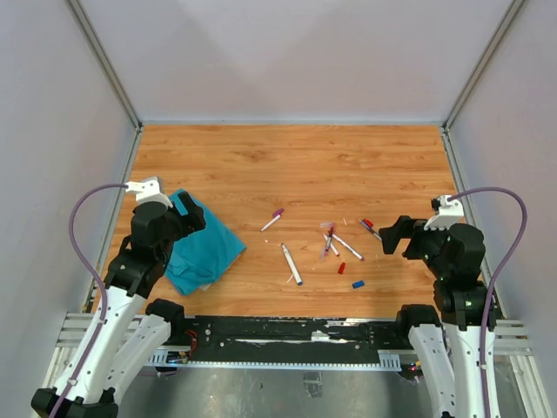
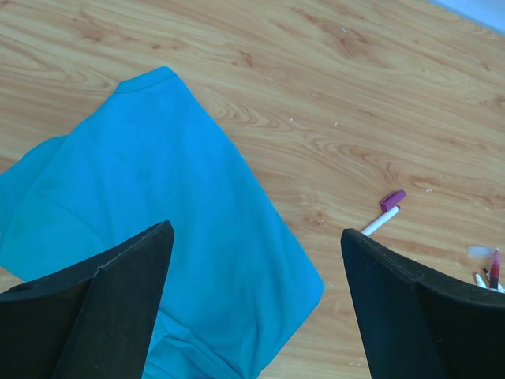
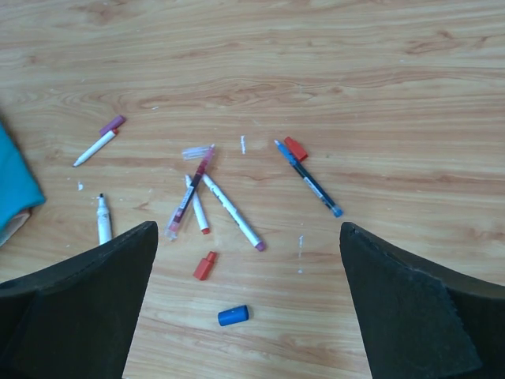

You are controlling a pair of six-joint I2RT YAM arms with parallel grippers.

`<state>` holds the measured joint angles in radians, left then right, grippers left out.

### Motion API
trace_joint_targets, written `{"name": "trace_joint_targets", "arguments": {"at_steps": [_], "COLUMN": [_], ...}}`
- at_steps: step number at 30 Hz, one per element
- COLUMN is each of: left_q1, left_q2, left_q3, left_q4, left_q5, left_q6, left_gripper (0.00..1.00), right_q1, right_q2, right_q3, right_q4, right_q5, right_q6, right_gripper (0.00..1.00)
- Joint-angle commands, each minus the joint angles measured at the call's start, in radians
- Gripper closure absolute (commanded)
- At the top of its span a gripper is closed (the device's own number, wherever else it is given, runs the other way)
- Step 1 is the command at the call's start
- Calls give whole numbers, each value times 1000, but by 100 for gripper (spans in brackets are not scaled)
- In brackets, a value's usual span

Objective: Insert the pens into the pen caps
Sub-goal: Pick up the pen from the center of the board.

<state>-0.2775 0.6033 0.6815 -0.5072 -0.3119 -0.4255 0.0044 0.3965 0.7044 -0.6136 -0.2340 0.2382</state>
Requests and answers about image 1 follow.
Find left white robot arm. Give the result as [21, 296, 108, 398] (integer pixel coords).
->
[31, 192, 205, 417]

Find blue marker cap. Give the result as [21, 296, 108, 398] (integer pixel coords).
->
[352, 280, 365, 289]

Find white whiteboard marker purple end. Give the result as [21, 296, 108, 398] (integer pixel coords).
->
[332, 233, 365, 261]

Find pink transparent gel pen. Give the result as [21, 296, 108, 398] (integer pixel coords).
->
[320, 227, 334, 260]

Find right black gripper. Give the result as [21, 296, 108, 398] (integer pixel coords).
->
[379, 213, 452, 277]

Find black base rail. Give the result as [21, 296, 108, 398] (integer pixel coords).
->
[169, 316, 412, 367]

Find thin white red-end pen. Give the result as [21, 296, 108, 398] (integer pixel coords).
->
[260, 214, 282, 232]

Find teal cloth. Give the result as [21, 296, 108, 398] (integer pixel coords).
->
[165, 195, 246, 295]

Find white blue deli marker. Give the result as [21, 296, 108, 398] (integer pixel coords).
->
[281, 243, 303, 286]

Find purple marker cap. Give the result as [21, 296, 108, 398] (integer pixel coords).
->
[272, 208, 284, 218]

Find white pen red end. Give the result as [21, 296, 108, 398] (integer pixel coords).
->
[323, 234, 340, 257]

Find blue gel pen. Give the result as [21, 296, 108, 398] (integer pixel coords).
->
[359, 219, 382, 241]

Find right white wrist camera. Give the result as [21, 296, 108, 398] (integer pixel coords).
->
[424, 195, 464, 231]

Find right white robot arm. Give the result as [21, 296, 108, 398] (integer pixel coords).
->
[379, 216, 500, 417]

